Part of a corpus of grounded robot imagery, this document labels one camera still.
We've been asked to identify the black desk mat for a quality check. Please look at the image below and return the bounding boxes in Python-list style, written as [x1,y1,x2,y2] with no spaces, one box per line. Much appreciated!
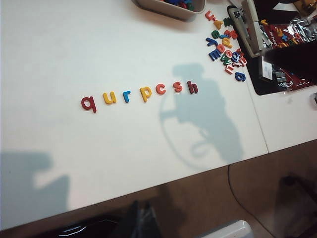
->
[244,4,317,96]

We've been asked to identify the small white box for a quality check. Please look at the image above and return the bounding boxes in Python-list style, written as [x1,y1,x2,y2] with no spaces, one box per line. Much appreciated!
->
[259,56,273,82]

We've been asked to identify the blue letter E magnet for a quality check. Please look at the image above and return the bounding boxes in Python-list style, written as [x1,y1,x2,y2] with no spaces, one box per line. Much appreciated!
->
[209,49,223,61]

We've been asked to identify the red magnet letter package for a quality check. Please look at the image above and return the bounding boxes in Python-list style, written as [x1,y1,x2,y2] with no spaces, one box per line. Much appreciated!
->
[261,23,317,91]

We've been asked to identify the black floor cable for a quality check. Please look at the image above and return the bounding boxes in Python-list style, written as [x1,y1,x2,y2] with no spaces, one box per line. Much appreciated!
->
[227,165,261,224]

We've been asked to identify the red letter q magnet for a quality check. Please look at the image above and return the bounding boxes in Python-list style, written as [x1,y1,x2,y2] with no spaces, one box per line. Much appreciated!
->
[80,95,98,114]

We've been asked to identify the black glossy case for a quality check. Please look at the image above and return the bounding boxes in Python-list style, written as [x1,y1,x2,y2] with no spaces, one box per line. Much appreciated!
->
[37,214,124,238]

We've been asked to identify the grey staple strip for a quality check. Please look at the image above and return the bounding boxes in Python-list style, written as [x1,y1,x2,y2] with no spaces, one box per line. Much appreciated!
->
[274,72,286,88]

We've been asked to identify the blue letter y magnet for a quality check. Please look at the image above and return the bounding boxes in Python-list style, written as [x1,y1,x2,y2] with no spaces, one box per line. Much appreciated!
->
[206,37,220,48]

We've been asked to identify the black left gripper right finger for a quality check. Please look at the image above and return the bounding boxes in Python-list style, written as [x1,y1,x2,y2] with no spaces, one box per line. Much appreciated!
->
[145,202,161,238]

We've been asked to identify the dark red letter h magnet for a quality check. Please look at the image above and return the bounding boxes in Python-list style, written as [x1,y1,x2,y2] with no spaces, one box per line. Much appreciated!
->
[187,81,200,95]

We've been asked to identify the yellow letter p magnet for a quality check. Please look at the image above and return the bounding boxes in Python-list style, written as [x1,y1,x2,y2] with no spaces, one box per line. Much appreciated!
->
[139,86,153,103]

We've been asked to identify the beige pulp tray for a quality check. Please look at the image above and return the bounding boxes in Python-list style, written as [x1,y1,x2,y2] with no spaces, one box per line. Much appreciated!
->
[130,0,207,23]

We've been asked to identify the yellow letter u magnet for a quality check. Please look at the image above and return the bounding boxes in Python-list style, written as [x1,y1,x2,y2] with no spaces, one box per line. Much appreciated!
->
[103,91,117,105]

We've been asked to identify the orange letter n magnet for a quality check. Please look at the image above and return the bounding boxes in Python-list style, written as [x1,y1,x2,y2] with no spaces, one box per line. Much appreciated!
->
[205,10,218,22]

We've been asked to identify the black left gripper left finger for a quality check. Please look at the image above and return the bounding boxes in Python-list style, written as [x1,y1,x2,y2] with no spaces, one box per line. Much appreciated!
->
[116,200,140,238]

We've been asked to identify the white plastic bin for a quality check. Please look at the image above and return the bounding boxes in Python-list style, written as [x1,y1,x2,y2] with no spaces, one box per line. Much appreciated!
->
[198,219,255,238]

